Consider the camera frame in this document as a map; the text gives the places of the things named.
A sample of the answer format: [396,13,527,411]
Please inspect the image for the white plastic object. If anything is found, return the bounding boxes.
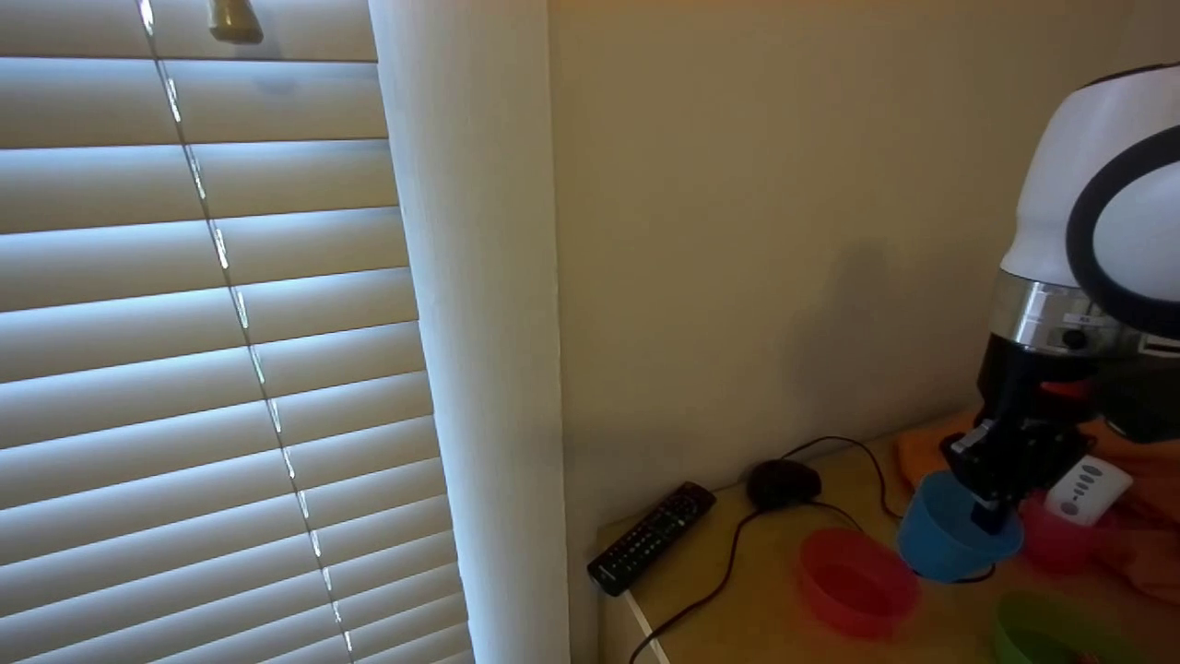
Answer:
[1042,451,1140,532]

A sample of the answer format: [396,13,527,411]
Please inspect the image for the brass blind fitting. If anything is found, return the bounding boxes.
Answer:
[206,0,266,46]

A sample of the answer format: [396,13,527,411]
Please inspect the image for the red plastic bowl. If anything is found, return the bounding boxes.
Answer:
[790,527,926,645]

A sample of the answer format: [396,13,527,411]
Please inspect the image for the blue plastic cup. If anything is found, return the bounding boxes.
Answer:
[891,468,1028,586]

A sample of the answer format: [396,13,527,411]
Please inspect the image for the blind pull cord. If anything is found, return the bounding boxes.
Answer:
[135,0,362,664]

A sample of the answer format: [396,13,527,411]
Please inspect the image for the black adapter cable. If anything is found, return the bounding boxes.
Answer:
[626,429,907,664]

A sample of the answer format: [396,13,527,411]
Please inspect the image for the white window frame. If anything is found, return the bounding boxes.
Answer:
[365,0,575,664]

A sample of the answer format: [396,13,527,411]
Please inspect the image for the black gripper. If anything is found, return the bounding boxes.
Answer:
[941,333,1103,515]

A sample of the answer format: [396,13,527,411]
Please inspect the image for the white window blinds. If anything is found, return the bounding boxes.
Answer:
[0,0,480,664]

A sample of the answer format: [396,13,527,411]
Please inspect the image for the black computer mouse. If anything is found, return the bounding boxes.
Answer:
[739,457,825,515]

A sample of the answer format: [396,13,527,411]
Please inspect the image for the black remote control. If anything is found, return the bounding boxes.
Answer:
[581,479,720,601]

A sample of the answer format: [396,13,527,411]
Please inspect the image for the green plastic bowl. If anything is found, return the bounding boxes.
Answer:
[985,591,1144,664]

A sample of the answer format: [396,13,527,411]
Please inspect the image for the light wooden dresser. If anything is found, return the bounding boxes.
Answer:
[594,429,1180,664]

